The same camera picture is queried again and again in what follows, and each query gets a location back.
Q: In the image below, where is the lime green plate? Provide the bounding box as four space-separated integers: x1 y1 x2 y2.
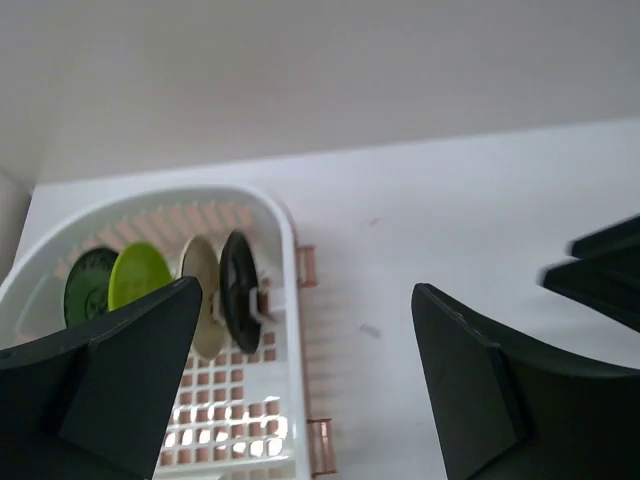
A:
107 242 173 311

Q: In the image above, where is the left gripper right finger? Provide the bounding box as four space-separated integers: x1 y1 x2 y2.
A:
411 283 639 479

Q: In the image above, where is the cream plate with black spot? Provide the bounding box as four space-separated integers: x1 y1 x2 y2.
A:
179 235 227 361

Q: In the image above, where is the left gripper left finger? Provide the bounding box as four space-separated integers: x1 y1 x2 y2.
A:
1 277 203 479

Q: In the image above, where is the blue patterned plate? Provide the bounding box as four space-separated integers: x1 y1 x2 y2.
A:
63 246 118 328

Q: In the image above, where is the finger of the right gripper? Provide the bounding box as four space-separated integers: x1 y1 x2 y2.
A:
567 215 640 259
540 260 639 332

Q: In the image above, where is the pink white dish rack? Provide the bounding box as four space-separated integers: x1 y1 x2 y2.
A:
1 184 336 479

